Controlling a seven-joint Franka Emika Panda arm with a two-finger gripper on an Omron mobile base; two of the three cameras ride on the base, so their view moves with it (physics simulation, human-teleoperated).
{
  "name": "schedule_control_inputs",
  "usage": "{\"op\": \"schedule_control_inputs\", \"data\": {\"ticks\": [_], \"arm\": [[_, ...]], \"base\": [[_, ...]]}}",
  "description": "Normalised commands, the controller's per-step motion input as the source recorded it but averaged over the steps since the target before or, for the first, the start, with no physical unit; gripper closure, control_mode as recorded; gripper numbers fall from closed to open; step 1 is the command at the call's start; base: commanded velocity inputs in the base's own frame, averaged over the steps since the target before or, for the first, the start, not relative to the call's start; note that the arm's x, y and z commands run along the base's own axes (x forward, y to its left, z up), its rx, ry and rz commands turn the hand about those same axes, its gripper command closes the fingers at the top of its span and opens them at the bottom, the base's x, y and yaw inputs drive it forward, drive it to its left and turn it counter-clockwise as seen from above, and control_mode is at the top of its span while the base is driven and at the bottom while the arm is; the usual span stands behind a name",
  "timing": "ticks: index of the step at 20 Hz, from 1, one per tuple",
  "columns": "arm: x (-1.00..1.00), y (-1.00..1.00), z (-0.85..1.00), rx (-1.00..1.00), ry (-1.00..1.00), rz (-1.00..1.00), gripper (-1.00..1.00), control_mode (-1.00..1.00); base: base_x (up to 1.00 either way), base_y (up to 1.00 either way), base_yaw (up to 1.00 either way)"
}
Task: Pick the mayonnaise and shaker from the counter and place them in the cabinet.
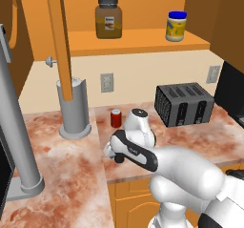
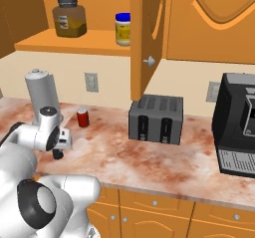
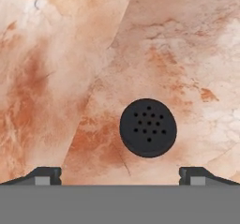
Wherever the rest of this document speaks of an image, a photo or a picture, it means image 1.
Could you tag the black appliance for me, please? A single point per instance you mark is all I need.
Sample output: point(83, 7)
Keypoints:
point(229, 92)

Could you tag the red shaker with grey top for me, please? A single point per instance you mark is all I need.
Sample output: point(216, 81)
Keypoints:
point(116, 119)

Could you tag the brown wall cabinet door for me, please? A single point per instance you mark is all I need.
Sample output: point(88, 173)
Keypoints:
point(12, 31)

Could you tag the orange base cabinet drawer front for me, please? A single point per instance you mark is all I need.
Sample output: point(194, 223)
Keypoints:
point(133, 189)

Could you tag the orange base cabinet door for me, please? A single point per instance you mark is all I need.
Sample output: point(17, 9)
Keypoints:
point(139, 214)

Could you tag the orange open cabinet door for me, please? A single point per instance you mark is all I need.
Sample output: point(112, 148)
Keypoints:
point(60, 37)

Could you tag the mayonnaise jar with blue lid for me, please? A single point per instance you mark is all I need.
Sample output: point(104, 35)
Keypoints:
point(175, 26)

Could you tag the grey column with flat base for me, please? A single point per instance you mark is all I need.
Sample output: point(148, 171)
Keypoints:
point(17, 133)

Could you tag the brown closed wall cabinet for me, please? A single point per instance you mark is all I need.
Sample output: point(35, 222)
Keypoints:
point(219, 15)

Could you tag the orange open wall cabinet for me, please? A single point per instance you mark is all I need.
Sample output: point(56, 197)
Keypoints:
point(139, 44)

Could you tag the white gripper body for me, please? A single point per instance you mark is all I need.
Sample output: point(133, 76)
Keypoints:
point(109, 149)

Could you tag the brown jar with dark lid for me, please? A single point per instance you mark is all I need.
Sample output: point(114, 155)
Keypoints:
point(108, 18)

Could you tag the dark grey toaster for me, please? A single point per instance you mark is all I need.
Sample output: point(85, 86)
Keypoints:
point(182, 106)

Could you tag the grey cylinder with round base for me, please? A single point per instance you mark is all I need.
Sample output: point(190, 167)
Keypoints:
point(75, 111)

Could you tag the grey wall outlet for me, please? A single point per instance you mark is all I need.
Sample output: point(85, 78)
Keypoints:
point(213, 74)
point(107, 82)

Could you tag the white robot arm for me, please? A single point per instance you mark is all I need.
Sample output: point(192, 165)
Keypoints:
point(190, 174)

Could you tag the grey cabinet door knob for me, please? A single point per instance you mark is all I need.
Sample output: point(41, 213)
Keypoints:
point(50, 61)

